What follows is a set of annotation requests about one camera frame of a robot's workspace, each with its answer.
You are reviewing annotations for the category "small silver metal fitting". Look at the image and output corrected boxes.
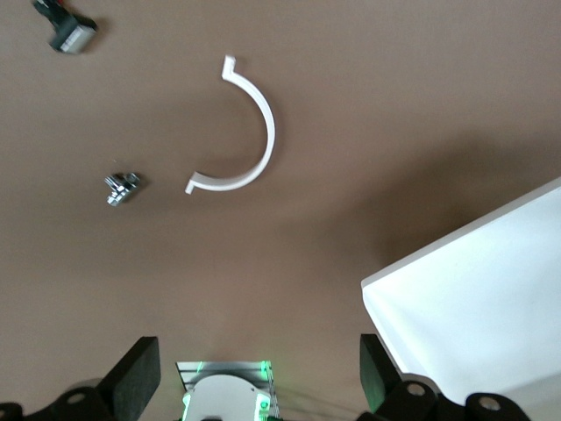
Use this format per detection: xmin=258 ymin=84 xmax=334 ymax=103
xmin=103 ymin=171 xmax=143 ymax=208

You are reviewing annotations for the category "white semicircular plastic bracket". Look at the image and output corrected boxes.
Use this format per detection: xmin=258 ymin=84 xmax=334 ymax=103
xmin=183 ymin=54 xmax=278 ymax=196

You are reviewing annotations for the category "white drawer cabinet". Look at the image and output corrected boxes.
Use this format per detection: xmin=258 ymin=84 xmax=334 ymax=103
xmin=360 ymin=176 xmax=561 ymax=421

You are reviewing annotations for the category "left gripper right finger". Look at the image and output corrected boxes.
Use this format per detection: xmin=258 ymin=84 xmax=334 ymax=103
xmin=359 ymin=333 xmax=440 ymax=421

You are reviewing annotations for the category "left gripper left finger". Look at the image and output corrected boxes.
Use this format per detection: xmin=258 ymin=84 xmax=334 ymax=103
xmin=47 ymin=336 xmax=162 ymax=421

